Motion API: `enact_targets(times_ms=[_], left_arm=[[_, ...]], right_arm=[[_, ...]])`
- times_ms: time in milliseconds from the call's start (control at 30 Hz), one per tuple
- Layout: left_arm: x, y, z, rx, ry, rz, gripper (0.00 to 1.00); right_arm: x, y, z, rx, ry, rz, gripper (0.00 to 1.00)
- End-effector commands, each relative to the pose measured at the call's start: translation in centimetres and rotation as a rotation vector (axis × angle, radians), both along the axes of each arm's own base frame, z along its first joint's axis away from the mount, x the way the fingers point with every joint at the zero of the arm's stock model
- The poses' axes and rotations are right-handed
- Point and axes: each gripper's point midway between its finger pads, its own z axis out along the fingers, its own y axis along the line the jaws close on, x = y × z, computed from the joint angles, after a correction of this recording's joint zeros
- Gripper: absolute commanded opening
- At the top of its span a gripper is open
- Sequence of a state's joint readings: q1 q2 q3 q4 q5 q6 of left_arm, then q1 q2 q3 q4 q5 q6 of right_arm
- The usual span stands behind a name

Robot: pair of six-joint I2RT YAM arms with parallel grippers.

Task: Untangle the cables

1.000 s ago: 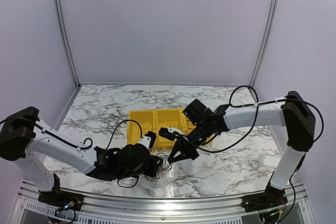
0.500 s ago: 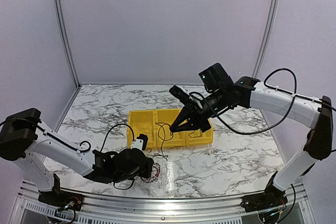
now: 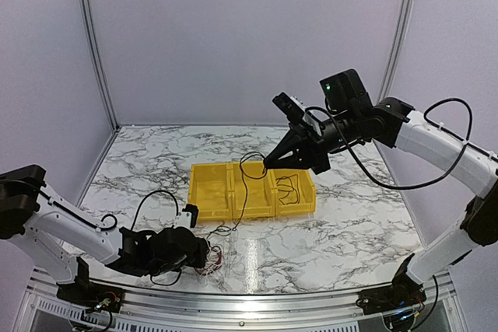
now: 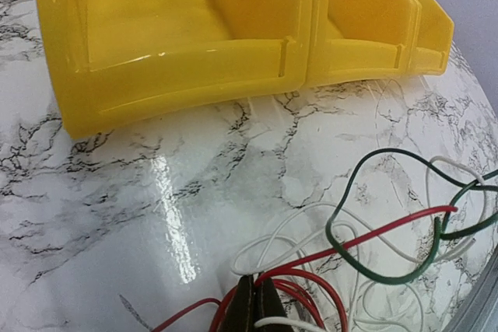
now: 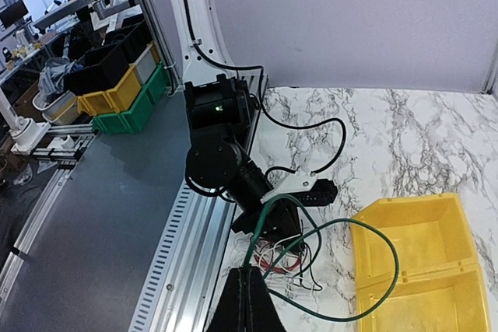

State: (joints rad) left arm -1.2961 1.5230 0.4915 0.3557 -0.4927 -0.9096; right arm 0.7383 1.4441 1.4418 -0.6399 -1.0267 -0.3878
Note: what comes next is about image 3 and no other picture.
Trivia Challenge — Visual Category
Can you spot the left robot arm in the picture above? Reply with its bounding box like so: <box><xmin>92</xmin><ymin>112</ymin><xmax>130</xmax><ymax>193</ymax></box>
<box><xmin>1</xmin><ymin>165</ymin><xmax>208</xmax><ymax>305</ymax></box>

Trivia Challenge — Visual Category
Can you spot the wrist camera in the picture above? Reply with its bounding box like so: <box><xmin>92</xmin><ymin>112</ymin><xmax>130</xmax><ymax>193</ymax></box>
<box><xmin>272</xmin><ymin>93</ymin><xmax>322</xmax><ymax>136</ymax></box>
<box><xmin>173</xmin><ymin>204</ymin><xmax>199</xmax><ymax>229</ymax></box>

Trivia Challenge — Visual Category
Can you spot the yellow bin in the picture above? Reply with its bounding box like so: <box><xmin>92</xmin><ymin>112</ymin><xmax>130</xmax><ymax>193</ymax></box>
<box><xmin>231</xmin><ymin>161</ymin><xmax>275</xmax><ymax>220</ymax></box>
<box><xmin>188</xmin><ymin>163</ymin><xmax>233</xmax><ymax>222</ymax></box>
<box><xmin>268</xmin><ymin>169</ymin><xmax>317</xmax><ymax>217</ymax></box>

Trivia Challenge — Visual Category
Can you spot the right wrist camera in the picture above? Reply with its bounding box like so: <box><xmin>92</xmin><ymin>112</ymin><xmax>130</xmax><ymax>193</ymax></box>
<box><xmin>272</xmin><ymin>93</ymin><xmax>322</xmax><ymax>136</ymax></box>

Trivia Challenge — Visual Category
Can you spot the aluminium frame post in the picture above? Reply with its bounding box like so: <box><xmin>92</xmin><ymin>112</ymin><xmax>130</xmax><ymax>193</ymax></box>
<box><xmin>79</xmin><ymin>0</ymin><xmax>120</xmax><ymax>132</ymax></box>
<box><xmin>377</xmin><ymin>0</ymin><xmax>414</xmax><ymax>102</ymax></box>

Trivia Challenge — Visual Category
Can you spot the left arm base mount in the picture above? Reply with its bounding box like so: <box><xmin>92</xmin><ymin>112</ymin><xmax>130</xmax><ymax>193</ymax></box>
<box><xmin>57</xmin><ymin>283</ymin><xmax>125</xmax><ymax>331</ymax></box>

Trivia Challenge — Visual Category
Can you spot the yellow bin left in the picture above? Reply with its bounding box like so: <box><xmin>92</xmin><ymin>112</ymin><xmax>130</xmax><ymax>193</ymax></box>
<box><xmin>188</xmin><ymin>163</ymin><xmax>233</xmax><ymax>222</ymax></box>

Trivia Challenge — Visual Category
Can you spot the yellow bin middle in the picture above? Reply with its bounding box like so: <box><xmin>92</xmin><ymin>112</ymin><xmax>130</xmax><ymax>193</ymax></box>
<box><xmin>231</xmin><ymin>161</ymin><xmax>275</xmax><ymax>220</ymax></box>

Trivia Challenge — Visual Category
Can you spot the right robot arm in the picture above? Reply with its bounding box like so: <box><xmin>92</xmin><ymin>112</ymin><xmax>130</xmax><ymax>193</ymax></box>
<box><xmin>264</xmin><ymin>69</ymin><xmax>497</xmax><ymax>307</ymax></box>

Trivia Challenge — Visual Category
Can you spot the right aluminium frame post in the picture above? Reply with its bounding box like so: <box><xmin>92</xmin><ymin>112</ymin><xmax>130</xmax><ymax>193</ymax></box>
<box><xmin>377</xmin><ymin>0</ymin><xmax>414</xmax><ymax>102</ymax></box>

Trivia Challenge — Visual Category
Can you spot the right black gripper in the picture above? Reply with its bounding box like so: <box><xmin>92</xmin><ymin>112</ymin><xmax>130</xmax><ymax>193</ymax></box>
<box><xmin>265</xmin><ymin>107</ymin><xmax>361</xmax><ymax>173</ymax></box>

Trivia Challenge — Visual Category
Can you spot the left aluminium frame post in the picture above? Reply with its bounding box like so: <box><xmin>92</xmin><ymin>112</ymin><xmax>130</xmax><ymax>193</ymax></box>
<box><xmin>79</xmin><ymin>0</ymin><xmax>120</xmax><ymax>132</ymax></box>

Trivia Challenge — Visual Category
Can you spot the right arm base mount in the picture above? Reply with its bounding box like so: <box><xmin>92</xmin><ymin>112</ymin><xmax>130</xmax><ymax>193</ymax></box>
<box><xmin>356</xmin><ymin>285</ymin><xmax>426</xmax><ymax>331</ymax></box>

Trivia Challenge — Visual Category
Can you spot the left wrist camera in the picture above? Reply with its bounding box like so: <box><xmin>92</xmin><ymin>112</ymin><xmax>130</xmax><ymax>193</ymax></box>
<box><xmin>173</xmin><ymin>204</ymin><xmax>199</xmax><ymax>229</ymax></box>

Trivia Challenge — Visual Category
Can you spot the white cable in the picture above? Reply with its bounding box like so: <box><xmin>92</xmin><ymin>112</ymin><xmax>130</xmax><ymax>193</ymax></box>
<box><xmin>194</xmin><ymin>230</ymin><xmax>240</xmax><ymax>282</ymax></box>

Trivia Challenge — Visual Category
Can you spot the yellow bin right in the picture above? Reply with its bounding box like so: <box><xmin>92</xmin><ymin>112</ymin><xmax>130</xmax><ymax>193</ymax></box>
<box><xmin>268</xmin><ymin>169</ymin><xmax>317</xmax><ymax>217</ymax></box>

